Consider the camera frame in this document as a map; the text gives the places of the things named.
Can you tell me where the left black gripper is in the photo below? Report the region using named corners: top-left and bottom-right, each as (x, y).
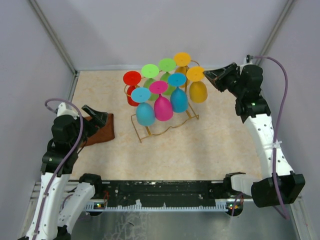
top-left (71, 104), bottom-right (108, 150)

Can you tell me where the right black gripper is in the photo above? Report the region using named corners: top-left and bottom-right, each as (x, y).
top-left (203, 62), bottom-right (245, 98)

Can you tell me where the orange wine glass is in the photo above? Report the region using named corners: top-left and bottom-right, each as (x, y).
top-left (173, 52), bottom-right (191, 77)
top-left (186, 66), bottom-right (208, 103)

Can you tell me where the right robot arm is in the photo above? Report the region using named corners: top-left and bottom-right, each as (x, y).
top-left (203, 63), bottom-right (306, 208)

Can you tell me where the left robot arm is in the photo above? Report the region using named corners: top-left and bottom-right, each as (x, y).
top-left (23, 102), bottom-right (109, 240)

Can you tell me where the left light blue wine glass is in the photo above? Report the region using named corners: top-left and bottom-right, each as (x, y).
top-left (131, 87), bottom-right (156, 127)

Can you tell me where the right green wine glass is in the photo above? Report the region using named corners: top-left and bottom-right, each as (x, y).
top-left (158, 58), bottom-right (176, 96)

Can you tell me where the green wine glass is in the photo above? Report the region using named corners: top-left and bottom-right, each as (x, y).
top-left (141, 63), bottom-right (160, 89)
top-left (158, 58), bottom-right (176, 96)

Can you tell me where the red wine glass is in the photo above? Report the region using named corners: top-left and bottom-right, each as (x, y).
top-left (122, 70), bottom-right (142, 107)

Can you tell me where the magenta wine glass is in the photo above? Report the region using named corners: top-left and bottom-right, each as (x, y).
top-left (149, 80), bottom-right (174, 122)

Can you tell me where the left green wine glass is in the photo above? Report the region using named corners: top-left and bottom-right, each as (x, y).
top-left (141, 63), bottom-right (160, 89)

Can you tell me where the brown folded cloth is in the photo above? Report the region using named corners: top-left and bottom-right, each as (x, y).
top-left (81, 113), bottom-right (115, 147)

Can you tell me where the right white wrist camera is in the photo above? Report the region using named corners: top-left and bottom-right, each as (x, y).
top-left (243, 54), bottom-right (254, 66)

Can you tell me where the gold wire glass rack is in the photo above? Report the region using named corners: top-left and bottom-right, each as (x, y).
top-left (124, 59), bottom-right (201, 144)

